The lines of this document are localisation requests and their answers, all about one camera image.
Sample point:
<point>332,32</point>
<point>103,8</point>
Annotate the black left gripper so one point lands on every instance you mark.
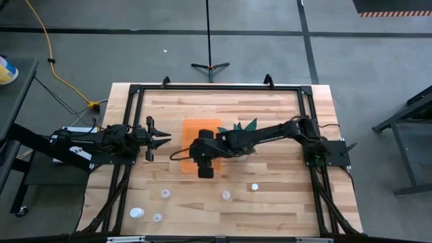
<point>150,141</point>

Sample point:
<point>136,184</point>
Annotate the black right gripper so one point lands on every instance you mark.
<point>204,150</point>

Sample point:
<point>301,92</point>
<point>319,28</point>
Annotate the clear pill bottle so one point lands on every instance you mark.
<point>157,217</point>
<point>165,193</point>
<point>226,195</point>

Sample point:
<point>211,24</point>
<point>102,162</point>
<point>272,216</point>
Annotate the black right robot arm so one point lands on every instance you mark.
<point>270,133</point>

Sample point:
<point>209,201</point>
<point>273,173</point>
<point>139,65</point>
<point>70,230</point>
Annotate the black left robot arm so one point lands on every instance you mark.
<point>101,138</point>

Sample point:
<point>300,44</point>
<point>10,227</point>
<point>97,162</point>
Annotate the orange plastic basket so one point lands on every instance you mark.
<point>192,124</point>

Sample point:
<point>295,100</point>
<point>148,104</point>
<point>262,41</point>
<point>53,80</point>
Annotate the green plant in white pot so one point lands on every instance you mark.
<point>251,126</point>

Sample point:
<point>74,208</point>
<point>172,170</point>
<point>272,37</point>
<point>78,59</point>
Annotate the black tripod stand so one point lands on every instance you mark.
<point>209,33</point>

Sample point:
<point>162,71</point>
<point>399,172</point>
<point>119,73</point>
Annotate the black side table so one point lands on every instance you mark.
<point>17,98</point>

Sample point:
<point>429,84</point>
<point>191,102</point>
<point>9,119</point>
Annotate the yellow blue wipes container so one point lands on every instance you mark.
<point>6,71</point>

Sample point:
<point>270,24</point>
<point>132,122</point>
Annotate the black metal cart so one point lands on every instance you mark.
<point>401,125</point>

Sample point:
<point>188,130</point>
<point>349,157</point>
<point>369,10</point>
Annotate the black mat with hazard stripes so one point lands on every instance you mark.
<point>391,6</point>

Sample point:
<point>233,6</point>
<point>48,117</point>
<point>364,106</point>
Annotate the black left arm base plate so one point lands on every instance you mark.
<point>114,160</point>

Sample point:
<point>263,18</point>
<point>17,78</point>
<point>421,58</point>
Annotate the black aluminium table frame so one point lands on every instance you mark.
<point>219,87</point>

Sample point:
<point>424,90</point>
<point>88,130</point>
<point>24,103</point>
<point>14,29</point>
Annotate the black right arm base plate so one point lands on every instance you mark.
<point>337,148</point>

